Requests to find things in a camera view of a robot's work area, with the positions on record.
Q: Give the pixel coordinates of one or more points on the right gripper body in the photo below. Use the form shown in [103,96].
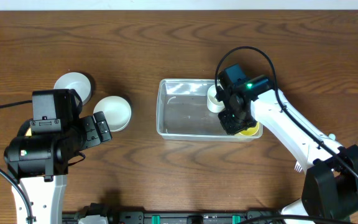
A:
[234,121]

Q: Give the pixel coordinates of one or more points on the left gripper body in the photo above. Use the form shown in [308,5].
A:
[89,132]

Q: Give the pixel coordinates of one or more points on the yellow cup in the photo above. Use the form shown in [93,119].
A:
[250,131]

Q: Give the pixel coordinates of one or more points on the white cup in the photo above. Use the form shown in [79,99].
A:
[213,104]

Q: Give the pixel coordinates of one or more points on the white bowl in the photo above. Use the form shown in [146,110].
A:
[117,112]

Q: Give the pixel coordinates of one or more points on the grey bowl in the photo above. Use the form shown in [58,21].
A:
[77,81]

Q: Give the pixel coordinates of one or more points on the yellow bowl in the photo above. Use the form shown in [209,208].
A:
[28,132]

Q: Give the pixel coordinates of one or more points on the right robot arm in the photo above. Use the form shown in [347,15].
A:
[330,190]

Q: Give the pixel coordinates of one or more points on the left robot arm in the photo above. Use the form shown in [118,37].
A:
[39,156]

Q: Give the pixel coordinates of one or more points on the clear plastic container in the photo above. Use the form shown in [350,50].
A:
[182,113]

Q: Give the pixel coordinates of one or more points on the pale pink plastic fork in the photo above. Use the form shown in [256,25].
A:
[298,167]

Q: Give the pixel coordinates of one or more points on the pale green plastic spoon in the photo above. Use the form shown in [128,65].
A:
[332,136]

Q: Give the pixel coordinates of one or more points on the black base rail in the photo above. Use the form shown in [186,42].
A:
[101,213]

